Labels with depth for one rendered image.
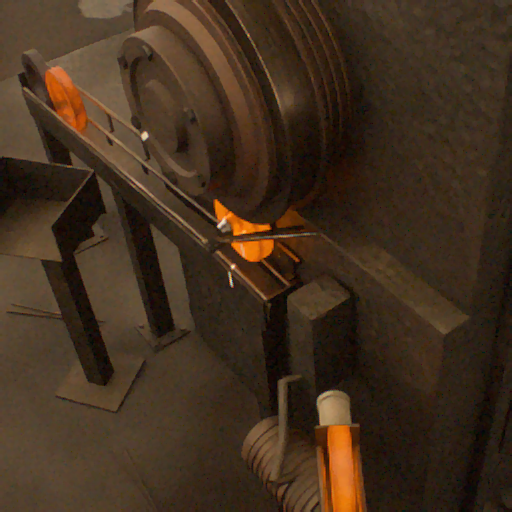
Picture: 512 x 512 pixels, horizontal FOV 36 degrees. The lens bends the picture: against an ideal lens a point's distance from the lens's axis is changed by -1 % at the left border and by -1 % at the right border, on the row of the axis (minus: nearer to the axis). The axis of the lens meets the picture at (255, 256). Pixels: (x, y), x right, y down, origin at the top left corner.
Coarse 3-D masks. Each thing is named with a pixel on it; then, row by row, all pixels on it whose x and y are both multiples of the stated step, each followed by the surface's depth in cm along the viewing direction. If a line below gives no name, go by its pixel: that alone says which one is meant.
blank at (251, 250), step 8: (216, 200) 155; (216, 208) 157; (224, 208) 154; (224, 216) 156; (248, 224) 148; (256, 224) 147; (248, 232) 150; (264, 240) 149; (272, 240) 150; (240, 248) 157; (248, 248) 154; (256, 248) 150; (264, 248) 150; (272, 248) 152; (248, 256) 156; (256, 256) 152; (264, 256) 153
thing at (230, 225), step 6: (228, 216) 151; (234, 216) 151; (222, 222) 151; (228, 222) 150; (234, 222) 151; (240, 222) 151; (216, 228) 151; (222, 228) 150; (228, 228) 150; (234, 228) 150; (240, 228) 151; (222, 234) 151; (228, 234) 151; (234, 234) 151
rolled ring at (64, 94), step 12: (48, 72) 216; (60, 72) 214; (48, 84) 222; (60, 84) 212; (72, 84) 212; (60, 96) 225; (72, 96) 212; (60, 108) 226; (72, 108) 213; (84, 108) 215; (72, 120) 219; (84, 120) 217
